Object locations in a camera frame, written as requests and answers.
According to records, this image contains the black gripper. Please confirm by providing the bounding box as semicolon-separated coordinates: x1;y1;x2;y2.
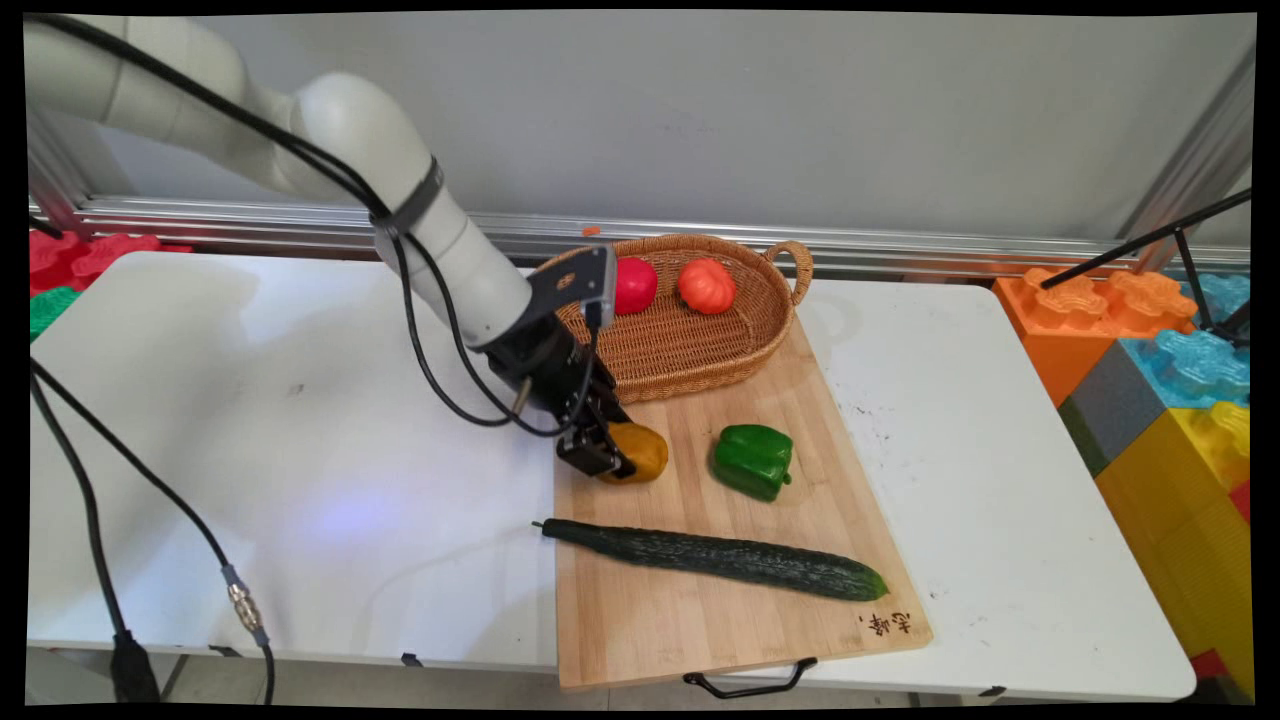
489;318;638;480

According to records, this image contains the yellow-brown bell pepper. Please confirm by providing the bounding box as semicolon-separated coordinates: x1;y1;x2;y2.
598;422;669;485

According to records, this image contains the long dark green cucumber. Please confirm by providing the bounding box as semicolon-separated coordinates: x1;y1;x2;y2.
533;517;889;603

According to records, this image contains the woven wicker basket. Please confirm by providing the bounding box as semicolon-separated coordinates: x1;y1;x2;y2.
535;234;814;405

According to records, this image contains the red tomato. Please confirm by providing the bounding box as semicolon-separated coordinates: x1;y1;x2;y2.
614;257;659;317

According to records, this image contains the green bell pepper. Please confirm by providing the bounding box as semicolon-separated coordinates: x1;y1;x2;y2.
711;424;795;503

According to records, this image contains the orange pumpkin toy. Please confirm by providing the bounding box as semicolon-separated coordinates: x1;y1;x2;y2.
677;258;737;316

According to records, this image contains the bamboo cutting board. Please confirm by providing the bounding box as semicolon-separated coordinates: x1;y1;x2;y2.
553;310;934;691

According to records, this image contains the large orange building block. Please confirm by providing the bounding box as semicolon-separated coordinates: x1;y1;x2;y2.
992;266;1199;409

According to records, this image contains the green building block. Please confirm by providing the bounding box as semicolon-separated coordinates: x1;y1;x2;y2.
28;286;82;344

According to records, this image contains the black tripod stand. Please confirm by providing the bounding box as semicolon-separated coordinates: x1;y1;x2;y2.
1040;188;1254;347

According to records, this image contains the large yellow building block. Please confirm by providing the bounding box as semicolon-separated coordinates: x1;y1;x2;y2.
1095;400;1255;693

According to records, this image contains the large blue building block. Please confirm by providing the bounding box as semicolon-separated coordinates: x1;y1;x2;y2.
1118;328;1252;411
1180;272;1252;327

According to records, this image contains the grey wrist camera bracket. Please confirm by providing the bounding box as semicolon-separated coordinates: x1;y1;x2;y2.
523;243;618;332

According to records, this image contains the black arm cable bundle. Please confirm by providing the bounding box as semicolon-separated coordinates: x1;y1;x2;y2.
24;14;601;439

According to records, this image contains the black cable strap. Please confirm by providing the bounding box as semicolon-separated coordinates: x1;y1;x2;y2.
368;156;447;239

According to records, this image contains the black cutting board handle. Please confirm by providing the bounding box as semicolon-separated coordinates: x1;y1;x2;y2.
683;657;819;699

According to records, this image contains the horizontal aluminium frame rail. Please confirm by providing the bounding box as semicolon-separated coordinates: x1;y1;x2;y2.
28;195;1252;282

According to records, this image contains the black cable with metal connector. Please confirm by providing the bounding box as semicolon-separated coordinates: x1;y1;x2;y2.
28;358;277;707

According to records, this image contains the thick black cable with plug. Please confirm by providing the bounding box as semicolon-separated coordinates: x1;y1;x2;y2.
28;372;163;706

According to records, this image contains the slanted aluminium frame post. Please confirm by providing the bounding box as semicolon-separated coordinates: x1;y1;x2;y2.
1115;45;1257;271

